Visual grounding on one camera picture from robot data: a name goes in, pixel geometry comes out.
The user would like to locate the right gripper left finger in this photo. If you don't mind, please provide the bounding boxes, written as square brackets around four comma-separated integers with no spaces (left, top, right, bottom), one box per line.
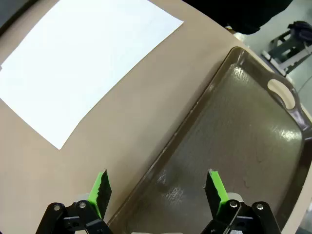
[36,168,113,234]

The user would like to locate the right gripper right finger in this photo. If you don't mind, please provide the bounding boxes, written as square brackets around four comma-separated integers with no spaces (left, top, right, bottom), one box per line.
[199,168,283,234]

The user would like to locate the stack of white A4 sheets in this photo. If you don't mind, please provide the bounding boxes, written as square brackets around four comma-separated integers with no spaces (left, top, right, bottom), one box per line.
[0,0,185,151]

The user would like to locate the brown plastic serving tray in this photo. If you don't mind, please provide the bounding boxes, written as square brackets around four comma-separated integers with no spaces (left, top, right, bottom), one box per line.
[107,46,312,234]

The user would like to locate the person in black jacket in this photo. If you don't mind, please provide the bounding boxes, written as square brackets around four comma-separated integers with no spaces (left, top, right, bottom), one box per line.
[182,0,293,35]

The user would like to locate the black bag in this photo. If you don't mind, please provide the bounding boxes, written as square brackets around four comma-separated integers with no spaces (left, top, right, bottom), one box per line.
[287,20,312,47]

